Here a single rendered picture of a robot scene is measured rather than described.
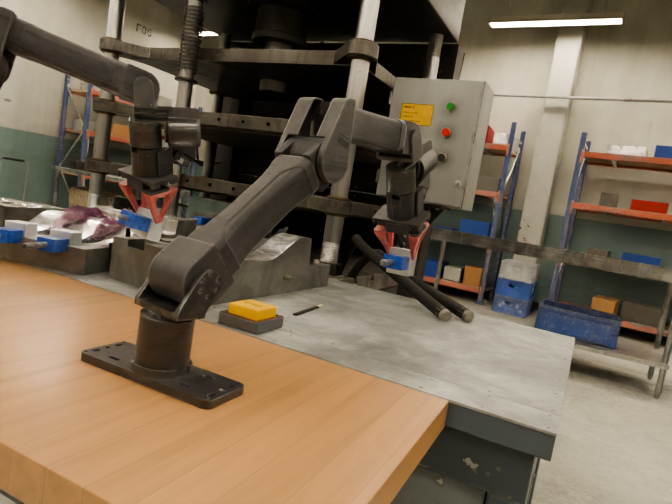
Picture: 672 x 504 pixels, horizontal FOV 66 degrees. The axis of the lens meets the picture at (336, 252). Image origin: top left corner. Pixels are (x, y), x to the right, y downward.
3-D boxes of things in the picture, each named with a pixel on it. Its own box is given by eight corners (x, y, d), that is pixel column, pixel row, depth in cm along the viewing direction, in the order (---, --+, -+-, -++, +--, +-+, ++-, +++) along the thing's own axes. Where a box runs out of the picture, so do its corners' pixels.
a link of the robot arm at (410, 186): (398, 183, 105) (398, 151, 101) (424, 188, 101) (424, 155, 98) (381, 196, 100) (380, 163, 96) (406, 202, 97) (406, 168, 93)
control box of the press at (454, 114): (399, 530, 169) (483, 76, 154) (318, 493, 182) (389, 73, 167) (419, 500, 188) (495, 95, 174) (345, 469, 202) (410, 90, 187)
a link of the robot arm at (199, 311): (176, 255, 65) (137, 255, 61) (223, 270, 60) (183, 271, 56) (170, 303, 66) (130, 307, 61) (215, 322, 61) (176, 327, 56)
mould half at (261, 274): (203, 306, 96) (213, 235, 95) (108, 277, 107) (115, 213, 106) (327, 286, 141) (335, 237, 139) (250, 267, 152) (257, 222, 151)
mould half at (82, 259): (83, 275, 106) (89, 222, 104) (-26, 253, 110) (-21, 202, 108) (192, 256, 155) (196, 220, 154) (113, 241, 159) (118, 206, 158)
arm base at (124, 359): (130, 289, 68) (84, 294, 61) (255, 327, 59) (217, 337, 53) (123, 347, 68) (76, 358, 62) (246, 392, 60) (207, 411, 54)
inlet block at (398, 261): (391, 279, 97) (396, 251, 97) (368, 273, 100) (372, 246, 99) (413, 275, 109) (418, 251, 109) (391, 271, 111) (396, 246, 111)
